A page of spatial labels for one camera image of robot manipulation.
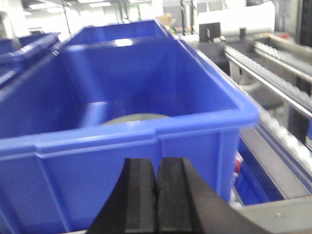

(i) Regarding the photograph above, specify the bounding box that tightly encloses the blue plastic bin right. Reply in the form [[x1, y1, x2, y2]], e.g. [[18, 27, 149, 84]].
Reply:
[[0, 20, 259, 234]]

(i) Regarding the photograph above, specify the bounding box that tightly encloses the blue plastic bin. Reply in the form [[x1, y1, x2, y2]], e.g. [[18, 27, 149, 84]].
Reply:
[[0, 20, 259, 234], [0, 32, 61, 88]]

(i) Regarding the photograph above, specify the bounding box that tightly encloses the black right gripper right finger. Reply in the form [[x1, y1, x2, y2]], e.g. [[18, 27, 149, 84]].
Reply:
[[157, 157, 267, 234]]

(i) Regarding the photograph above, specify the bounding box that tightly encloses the green round plate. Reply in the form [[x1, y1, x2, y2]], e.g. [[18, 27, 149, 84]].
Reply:
[[103, 113, 168, 125]]

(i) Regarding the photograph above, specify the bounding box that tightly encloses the blue plastic bin left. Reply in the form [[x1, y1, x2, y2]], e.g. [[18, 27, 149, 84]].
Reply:
[[0, 32, 61, 88]]

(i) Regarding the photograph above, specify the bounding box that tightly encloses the roller conveyor line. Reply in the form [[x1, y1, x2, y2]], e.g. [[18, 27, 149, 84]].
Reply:
[[199, 35, 312, 189]]

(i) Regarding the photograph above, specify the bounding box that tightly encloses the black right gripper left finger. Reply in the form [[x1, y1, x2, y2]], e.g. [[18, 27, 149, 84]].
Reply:
[[87, 158, 156, 234]]

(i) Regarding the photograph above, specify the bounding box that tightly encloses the blue bin below conveyor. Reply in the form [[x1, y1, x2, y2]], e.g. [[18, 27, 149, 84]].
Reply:
[[234, 140, 285, 206]]

